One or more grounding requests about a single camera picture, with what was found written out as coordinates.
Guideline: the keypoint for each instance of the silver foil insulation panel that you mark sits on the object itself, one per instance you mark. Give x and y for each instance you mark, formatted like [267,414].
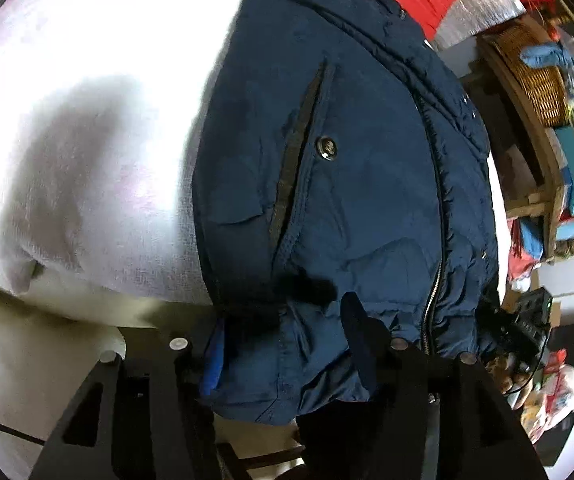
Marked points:
[466,18]

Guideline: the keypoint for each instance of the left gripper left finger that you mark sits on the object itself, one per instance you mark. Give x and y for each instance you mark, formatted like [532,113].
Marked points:
[135,416]

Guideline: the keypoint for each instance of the white pink bed blanket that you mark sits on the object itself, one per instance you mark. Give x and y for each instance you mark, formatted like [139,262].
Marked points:
[108,110]

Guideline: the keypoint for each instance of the wicker basket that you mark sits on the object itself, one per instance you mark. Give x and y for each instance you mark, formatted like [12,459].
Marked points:
[544,86]

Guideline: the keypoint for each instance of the wooden side table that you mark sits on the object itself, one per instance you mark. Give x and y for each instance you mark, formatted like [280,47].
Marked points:
[527,154]

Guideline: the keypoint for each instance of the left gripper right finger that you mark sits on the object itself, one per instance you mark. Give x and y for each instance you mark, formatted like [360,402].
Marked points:
[426,417]

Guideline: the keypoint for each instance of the navy blue padded jacket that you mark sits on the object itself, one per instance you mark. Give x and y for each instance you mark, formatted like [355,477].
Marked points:
[339,154]

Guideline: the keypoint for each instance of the blue cloth in basket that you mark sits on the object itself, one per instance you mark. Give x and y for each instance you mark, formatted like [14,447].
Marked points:
[551,54]

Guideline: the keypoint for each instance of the folded coral cloth stack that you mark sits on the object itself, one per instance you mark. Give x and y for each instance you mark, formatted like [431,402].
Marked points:
[526,247]

